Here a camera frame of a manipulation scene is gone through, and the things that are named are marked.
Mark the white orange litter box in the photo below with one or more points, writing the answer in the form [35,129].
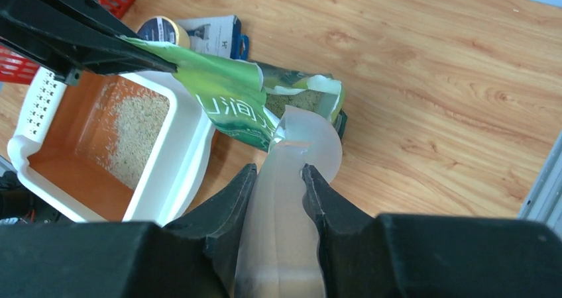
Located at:
[66,148]

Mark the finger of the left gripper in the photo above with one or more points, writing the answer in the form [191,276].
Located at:
[69,37]

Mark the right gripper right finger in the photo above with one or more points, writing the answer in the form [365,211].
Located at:
[406,255]

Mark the clear plastic scoop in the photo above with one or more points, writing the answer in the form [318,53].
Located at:
[278,251]

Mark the red plastic shopping basket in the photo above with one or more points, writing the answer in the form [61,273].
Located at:
[16,68]

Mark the green cat litter bag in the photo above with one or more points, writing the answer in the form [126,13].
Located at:
[246,99]

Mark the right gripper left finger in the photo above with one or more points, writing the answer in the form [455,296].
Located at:
[194,255]

